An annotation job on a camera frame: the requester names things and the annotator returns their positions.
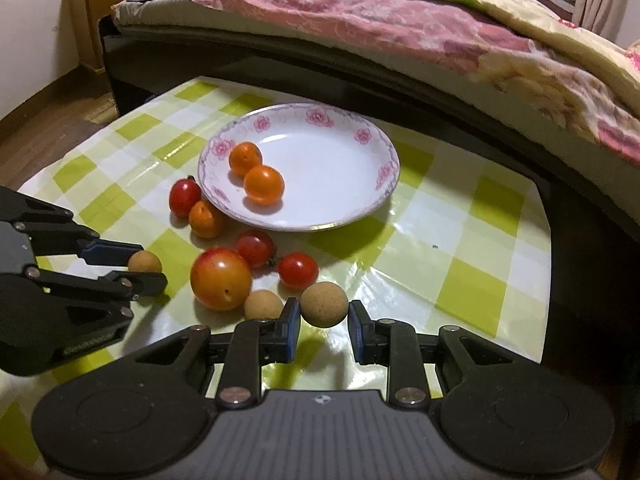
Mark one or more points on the red cherry tomato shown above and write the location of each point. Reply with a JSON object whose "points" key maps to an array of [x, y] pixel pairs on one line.
{"points": [[184, 196], [255, 247], [298, 270]]}

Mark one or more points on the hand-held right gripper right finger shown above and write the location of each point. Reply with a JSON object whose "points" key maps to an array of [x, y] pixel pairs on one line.
{"points": [[356, 332]]}

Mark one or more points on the large tan longan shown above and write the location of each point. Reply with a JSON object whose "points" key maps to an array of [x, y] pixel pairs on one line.
{"points": [[324, 305]]}

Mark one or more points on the orange cherry tomato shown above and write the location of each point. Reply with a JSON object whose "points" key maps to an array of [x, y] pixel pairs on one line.
{"points": [[245, 158], [263, 186], [205, 220]]}

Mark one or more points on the wooden nightstand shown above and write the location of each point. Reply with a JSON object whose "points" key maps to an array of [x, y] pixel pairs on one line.
{"points": [[87, 15]]}

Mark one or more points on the yellow floral quilt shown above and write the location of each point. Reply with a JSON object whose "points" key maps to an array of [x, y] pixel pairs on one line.
{"points": [[525, 10]]}

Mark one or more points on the green checked tablecloth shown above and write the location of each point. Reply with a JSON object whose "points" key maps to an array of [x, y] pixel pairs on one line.
{"points": [[450, 260]]}

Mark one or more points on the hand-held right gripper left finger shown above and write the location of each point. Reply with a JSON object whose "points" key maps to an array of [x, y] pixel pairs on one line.
{"points": [[294, 331]]}

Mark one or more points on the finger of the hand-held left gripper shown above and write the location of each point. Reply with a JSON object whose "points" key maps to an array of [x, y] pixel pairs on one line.
{"points": [[112, 252], [142, 284]]}

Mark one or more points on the white floral rim plate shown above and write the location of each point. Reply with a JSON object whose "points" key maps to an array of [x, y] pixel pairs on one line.
{"points": [[325, 170]]}

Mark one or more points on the grey mattress pad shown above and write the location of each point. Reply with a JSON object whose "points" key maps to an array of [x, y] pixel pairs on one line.
{"points": [[137, 12]]}

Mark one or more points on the small tan longan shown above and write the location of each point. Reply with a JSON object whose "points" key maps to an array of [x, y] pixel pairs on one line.
{"points": [[146, 263]]}

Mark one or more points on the large orange-red tomato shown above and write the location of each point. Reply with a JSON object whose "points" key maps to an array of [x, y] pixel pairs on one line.
{"points": [[221, 277]]}

